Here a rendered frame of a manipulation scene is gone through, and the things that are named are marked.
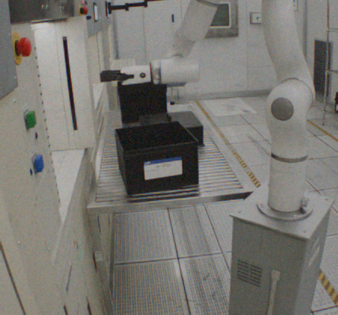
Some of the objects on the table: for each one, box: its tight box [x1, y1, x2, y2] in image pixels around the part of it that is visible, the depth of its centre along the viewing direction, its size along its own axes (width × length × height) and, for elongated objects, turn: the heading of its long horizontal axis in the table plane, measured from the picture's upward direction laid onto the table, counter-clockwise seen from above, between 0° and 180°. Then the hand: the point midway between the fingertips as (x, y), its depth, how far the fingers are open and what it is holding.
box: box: [117, 80, 167, 123], centre depth 227 cm, size 29×29×25 cm
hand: (106, 75), depth 125 cm, fingers open, 4 cm apart
